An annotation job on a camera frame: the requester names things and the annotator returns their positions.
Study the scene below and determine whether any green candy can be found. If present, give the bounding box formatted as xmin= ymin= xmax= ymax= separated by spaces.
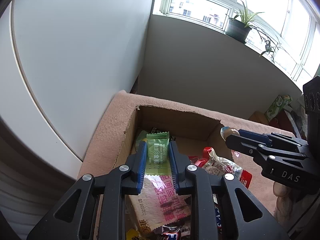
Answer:
xmin=145 ymin=132 xmax=171 ymax=176

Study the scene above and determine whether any red white snack pouch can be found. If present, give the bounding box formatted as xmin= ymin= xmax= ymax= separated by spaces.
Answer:
xmin=189 ymin=147 xmax=253 ymax=189

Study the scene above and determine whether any brown jelly cup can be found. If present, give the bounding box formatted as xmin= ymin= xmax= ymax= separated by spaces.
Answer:
xmin=220 ymin=126 xmax=240 ymax=141

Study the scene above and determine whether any packaged sliced bread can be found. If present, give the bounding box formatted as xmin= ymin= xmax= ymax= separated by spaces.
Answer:
xmin=129 ymin=174 xmax=191 ymax=236

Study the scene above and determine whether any snickers bar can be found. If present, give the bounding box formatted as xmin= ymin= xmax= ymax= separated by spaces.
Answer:
xmin=154 ymin=225 xmax=190 ymax=240
xmin=213 ymin=194 xmax=223 ymax=240

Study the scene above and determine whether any yellow jelly cup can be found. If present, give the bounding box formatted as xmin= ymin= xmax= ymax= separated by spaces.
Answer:
xmin=135 ymin=130 xmax=148 ymax=152

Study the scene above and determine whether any right gloved hand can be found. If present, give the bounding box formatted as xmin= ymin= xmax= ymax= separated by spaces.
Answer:
xmin=273 ymin=182 xmax=319 ymax=232

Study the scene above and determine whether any cardboard box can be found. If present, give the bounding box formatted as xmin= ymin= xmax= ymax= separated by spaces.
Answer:
xmin=92 ymin=104 xmax=235 ymax=240

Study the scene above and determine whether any pink table cloth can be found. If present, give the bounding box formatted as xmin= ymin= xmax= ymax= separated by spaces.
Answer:
xmin=77 ymin=89 xmax=296 ymax=230

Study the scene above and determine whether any potted spider plant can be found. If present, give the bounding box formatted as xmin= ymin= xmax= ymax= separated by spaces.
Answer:
xmin=225 ymin=0 xmax=281 ymax=63

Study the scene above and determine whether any white cabinet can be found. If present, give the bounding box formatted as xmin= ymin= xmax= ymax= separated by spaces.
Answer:
xmin=1 ymin=0 xmax=152 ymax=179

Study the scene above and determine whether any window frame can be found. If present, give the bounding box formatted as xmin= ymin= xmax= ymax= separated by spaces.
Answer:
xmin=153 ymin=0 xmax=319 ymax=84

